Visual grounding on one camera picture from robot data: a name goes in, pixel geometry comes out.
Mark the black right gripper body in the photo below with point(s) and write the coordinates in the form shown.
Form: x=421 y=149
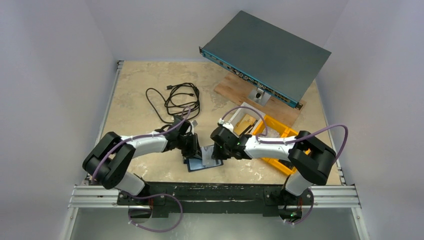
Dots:
x=218 y=149

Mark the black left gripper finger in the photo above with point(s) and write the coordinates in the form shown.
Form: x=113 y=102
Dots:
x=188 y=153
x=197 y=148

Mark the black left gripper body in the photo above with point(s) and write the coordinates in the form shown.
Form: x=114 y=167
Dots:
x=191 y=145

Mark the white numbered card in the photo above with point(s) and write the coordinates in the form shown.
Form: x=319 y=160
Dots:
x=207 y=152

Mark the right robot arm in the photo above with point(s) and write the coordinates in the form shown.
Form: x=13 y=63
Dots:
x=312 y=158

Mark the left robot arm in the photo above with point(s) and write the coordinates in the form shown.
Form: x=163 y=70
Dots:
x=110 y=159

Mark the gold cards stack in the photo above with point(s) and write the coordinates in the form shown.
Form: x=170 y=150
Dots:
x=245 y=125

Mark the white cards in yellow bin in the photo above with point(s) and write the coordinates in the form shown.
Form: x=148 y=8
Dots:
x=271 y=133

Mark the white plastic bin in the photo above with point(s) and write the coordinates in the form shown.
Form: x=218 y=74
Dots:
x=245 y=108

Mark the yellow plastic bin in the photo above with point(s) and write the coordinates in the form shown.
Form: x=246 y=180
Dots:
x=283 y=166

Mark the wooden board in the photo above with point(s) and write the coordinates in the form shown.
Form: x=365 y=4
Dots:
x=238 y=91

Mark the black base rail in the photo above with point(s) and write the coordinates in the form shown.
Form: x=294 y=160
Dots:
x=268 y=200

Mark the metal stand bracket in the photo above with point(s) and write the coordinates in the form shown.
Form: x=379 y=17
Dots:
x=259 y=96

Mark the blue network switch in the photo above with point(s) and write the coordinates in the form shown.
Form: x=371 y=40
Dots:
x=273 y=60

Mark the aluminium table frame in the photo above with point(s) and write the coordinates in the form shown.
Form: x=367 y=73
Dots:
x=134 y=110

